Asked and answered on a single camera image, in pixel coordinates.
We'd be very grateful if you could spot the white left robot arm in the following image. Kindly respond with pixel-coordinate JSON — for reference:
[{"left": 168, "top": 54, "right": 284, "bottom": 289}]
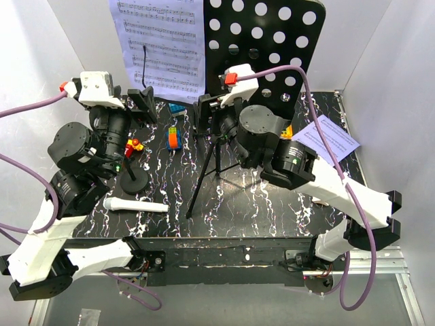
[{"left": 1, "top": 86, "right": 156, "bottom": 301}]

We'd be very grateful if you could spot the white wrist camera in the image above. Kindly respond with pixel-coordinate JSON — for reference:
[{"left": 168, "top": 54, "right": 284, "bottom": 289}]
[
  {"left": 219, "top": 63, "right": 259, "bottom": 109},
  {"left": 60, "top": 71, "right": 124, "bottom": 109}
]

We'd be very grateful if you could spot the light blue toy block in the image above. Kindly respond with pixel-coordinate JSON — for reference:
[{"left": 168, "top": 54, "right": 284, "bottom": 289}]
[{"left": 169, "top": 103, "right": 187, "bottom": 117}]

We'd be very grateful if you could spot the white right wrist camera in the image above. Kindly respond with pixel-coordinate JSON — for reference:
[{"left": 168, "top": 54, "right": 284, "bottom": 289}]
[{"left": 219, "top": 63, "right": 259, "bottom": 109}]

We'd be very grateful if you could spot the blue orange toy block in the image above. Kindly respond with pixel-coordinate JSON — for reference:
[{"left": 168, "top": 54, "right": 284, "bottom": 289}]
[{"left": 166, "top": 126, "right": 181, "bottom": 150}]

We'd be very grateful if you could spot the yellow toy block tray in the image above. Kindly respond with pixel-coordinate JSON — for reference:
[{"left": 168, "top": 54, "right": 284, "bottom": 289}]
[{"left": 280, "top": 125, "right": 293, "bottom": 140}]

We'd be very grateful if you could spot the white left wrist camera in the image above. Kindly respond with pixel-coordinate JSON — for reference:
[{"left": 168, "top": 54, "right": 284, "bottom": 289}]
[{"left": 60, "top": 71, "right": 124, "bottom": 109}]

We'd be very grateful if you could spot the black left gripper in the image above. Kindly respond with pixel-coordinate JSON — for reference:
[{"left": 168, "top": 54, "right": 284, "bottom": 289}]
[{"left": 92, "top": 85, "right": 157, "bottom": 176}]

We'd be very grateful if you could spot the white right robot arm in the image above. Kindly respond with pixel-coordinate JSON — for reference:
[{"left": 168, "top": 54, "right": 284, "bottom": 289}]
[{"left": 193, "top": 94, "right": 402, "bottom": 270}]

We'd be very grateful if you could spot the black music stand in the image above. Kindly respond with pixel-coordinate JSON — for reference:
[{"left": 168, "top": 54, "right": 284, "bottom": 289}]
[{"left": 185, "top": 0, "right": 326, "bottom": 220}]

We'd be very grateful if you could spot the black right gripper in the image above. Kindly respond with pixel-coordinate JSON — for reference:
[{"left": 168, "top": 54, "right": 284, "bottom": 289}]
[{"left": 192, "top": 92, "right": 253, "bottom": 170}]

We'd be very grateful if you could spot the red toy bus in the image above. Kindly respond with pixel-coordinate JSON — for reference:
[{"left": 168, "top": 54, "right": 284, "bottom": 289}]
[{"left": 125, "top": 139, "right": 144, "bottom": 158}]

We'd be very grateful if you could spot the sheet music page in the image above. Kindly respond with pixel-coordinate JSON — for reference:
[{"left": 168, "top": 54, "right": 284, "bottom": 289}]
[
  {"left": 292, "top": 115, "right": 360, "bottom": 166},
  {"left": 109, "top": 1, "right": 205, "bottom": 104}
]

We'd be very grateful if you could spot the small beige wood scrap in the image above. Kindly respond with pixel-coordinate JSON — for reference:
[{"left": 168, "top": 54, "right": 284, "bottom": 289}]
[{"left": 313, "top": 199, "right": 330, "bottom": 206}]

